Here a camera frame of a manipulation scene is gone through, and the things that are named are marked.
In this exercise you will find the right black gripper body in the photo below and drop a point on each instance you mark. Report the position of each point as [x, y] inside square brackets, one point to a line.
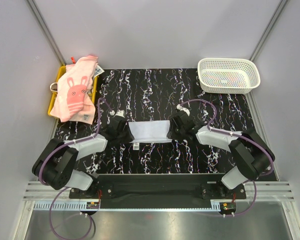
[180, 132]

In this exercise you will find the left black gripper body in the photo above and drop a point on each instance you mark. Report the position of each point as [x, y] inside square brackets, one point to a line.
[120, 143]

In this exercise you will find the light blue towel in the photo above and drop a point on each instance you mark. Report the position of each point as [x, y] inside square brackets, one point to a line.
[150, 131]

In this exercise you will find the pink bunny towel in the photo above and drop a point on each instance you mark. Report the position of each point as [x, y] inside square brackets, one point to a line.
[72, 102]

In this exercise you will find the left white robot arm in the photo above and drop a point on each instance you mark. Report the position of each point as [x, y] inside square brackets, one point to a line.
[55, 167]

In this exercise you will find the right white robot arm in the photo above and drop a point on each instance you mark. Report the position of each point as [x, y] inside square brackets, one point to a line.
[251, 155]

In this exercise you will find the black marble pattern mat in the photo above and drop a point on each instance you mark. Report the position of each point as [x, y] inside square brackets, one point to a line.
[152, 95]

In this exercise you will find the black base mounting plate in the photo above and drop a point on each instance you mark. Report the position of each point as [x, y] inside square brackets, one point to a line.
[158, 191]

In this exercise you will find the white perforated basket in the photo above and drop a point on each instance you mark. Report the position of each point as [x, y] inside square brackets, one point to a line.
[227, 75]

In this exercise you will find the left small circuit board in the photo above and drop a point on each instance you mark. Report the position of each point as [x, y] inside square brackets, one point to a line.
[93, 205]

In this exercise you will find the small circuit board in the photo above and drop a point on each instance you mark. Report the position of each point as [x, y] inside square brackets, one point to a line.
[227, 206]
[93, 205]

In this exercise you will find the beige cloth loop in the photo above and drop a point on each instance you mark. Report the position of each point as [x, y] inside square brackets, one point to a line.
[54, 87]

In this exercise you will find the right small circuit board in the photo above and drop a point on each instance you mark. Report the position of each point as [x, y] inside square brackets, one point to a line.
[227, 206]

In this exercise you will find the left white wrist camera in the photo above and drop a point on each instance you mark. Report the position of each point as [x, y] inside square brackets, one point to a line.
[120, 114]

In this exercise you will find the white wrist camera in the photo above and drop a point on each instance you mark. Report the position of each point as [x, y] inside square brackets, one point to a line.
[120, 114]
[179, 107]

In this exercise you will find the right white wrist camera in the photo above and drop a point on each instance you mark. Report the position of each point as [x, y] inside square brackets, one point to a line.
[179, 107]

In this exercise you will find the slotted white cable duct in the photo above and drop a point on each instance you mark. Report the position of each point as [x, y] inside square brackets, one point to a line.
[60, 205]

